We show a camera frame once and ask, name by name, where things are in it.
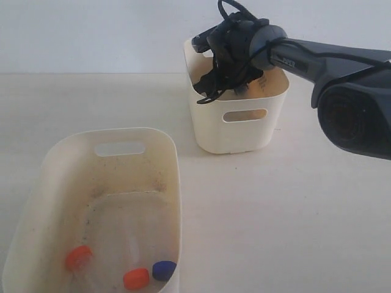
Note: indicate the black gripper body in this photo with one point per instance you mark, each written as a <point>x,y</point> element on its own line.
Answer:
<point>231,67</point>

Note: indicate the blue-capped clear tube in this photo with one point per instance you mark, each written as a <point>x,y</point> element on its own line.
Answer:
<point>163,270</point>
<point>241,90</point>

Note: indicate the orange-capped clear tube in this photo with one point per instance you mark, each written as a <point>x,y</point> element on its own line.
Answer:
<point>78,257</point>
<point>135,277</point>

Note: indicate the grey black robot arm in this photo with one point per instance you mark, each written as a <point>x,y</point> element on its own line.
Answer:
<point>351,86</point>

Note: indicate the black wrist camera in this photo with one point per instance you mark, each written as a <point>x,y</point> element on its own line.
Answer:
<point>200,43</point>

